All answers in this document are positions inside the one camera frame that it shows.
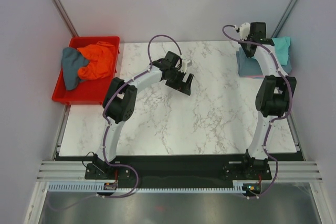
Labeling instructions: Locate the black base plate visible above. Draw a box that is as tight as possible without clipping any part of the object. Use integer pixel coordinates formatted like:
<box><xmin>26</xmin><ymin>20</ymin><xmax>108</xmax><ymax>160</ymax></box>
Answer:
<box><xmin>56</xmin><ymin>152</ymin><xmax>305</xmax><ymax>188</ymax></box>

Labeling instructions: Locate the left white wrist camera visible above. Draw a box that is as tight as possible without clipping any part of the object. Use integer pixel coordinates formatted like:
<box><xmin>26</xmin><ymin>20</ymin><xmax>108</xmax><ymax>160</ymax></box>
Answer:
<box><xmin>180</xmin><ymin>59</ymin><xmax>192</xmax><ymax>73</ymax></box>

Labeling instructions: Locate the white slotted cable duct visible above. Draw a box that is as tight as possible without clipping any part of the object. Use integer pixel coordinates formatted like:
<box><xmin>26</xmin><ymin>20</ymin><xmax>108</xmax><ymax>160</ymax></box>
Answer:
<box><xmin>47</xmin><ymin>182</ymin><xmax>260</xmax><ymax>194</ymax></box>

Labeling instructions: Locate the grey blue crumpled shirt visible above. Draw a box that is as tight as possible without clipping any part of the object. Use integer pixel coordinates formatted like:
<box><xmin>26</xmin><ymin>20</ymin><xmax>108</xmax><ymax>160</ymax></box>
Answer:
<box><xmin>61</xmin><ymin>47</ymin><xmax>89</xmax><ymax>91</ymax></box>

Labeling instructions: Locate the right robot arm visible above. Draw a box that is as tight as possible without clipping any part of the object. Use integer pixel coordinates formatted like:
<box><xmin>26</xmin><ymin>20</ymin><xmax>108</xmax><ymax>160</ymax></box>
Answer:
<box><xmin>238</xmin><ymin>22</ymin><xmax>297</xmax><ymax>179</ymax></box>

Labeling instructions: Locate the teal t shirt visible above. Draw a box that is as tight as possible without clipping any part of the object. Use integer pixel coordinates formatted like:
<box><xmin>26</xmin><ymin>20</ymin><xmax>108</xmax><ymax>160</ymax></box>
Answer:
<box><xmin>272</xmin><ymin>37</ymin><xmax>291</xmax><ymax>66</ymax></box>

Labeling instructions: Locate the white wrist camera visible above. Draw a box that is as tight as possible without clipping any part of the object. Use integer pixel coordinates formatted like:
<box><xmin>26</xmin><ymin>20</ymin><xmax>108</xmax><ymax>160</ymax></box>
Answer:
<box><xmin>235</xmin><ymin>23</ymin><xmax>250</xmax><ymax>41</ymax></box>
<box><xmin>180</xmin><ymin>59</ymin><xmax>192</xmax><ymax>73</ymax></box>

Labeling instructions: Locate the orange t shirt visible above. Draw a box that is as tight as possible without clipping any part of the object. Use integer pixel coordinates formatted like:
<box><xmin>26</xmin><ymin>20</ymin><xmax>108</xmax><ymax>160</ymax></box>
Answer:
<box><xmin>77</xmin><ymin>41</ymin><xmax>118</xmax><ymax>80</ymax></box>

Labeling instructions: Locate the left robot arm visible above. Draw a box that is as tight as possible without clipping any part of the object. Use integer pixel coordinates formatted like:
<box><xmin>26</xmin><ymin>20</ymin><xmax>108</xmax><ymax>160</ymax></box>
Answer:
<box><xmin>85</xmin><ymin>51</ymin><xmax>194</xmax><ymax>180</ymax></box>

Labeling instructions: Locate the aluminium frame rail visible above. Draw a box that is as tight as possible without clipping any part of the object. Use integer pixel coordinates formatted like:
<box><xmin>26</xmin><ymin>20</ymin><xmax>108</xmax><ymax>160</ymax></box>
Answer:
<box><xmin>37</xmin><ymin>161</ymin><xmax>322</xmax><ymax>183</ymax></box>

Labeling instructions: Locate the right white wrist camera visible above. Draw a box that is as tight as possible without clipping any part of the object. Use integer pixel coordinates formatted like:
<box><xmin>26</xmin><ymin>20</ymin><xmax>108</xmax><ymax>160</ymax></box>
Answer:
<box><xmin>235</xmin><ymin>23</ymin><xmax>250</xmax><ymax>41</ymax></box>

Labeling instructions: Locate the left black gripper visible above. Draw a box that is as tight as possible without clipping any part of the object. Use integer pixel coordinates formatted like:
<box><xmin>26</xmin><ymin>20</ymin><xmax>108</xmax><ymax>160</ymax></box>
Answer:
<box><xmin>165</xmin><ymin>68</ymin><xmax>193</xmax><ymax>97</ymax></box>

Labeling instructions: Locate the folded grey blue shirt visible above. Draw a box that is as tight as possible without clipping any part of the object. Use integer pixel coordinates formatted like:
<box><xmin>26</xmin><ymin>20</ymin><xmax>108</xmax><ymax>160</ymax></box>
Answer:
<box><xmin>236</xmin><ymin>48</ymin><xmax>292</xmax><ymax>77</ymax></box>

